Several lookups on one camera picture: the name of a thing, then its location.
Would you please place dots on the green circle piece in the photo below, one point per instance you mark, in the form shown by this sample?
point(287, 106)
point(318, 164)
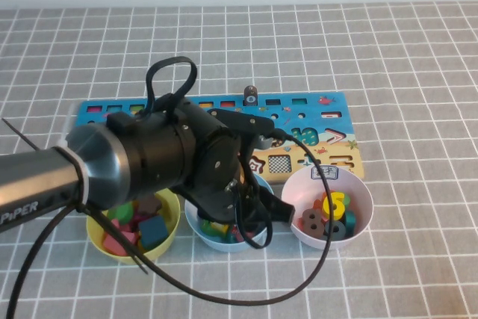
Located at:
point(121, 212)

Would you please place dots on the brown star piece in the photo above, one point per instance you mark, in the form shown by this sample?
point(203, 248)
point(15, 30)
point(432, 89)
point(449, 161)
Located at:
point(151, 207)

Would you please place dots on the green fish piece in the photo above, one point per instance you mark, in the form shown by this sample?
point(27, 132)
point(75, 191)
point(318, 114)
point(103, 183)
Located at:
point(208, 228)

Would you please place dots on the teal number piece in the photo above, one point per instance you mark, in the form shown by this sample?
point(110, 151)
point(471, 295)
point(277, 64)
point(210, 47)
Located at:
point(350, 222)

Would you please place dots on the orange number piece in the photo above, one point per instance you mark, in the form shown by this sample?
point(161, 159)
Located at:
point(317, 205)

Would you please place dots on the blue number shape puzzle board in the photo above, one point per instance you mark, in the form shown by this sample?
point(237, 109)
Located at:
point(336, 139)

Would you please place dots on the brown number eight piece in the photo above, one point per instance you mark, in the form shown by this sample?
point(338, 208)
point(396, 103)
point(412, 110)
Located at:
point(311, 223)

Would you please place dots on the small black puzzle piece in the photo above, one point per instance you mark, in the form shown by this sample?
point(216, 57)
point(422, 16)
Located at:
point(250, 99)

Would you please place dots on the light blue plastic bowl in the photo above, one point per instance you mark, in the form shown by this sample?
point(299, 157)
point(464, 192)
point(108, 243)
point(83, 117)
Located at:
point(192, 225)

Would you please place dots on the white zip tie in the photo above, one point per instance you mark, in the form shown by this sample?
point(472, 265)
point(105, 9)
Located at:
point(80, 181)

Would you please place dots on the dark grey number nine piece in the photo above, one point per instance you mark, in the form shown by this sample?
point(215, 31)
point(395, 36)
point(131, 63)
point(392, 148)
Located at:
point(336, 230)

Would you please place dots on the pink block piece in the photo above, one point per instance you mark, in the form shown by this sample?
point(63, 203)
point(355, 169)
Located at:
point(119, 243)

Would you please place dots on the grey white-checked tablecloth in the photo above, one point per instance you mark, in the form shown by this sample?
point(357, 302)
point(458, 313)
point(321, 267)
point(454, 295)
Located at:
point(411, 110)

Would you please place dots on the dark teal square piece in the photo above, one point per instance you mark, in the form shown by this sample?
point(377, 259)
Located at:
point(153, 231)

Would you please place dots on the yellow number six piece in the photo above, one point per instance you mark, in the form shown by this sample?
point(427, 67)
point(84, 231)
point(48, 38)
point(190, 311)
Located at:
point(334, 203)

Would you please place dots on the pale pink plastic bowl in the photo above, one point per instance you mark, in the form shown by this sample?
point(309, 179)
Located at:
point(295, 195)

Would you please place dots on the red shape piece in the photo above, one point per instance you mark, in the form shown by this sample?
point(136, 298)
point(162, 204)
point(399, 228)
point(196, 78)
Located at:
point(117, 226)

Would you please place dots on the magenta shape piece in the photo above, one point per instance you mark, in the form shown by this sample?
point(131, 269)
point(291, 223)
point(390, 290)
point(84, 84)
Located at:
point(139, 219)

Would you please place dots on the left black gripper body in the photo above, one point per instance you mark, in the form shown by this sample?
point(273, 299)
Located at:
point(220, 158)

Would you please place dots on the yellow fish piece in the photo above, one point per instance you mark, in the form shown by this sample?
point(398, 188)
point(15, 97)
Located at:
point(223, 228)

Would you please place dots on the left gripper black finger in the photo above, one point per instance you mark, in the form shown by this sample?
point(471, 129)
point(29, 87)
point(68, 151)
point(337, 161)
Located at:
point(216, 220)
point(278, 208)

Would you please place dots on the yellow plastic bowl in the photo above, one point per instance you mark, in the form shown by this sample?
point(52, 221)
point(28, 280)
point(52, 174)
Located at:
point(170, 218)

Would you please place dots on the white handwritten paper label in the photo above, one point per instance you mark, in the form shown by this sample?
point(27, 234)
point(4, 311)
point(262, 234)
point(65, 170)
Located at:
point(322, 173)

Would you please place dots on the green number piece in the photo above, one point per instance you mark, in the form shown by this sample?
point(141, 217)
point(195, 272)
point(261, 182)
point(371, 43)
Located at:
point(346, 200)

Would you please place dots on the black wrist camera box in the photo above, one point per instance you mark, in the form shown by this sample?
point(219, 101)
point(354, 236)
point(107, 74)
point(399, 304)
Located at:
point(242, 121)

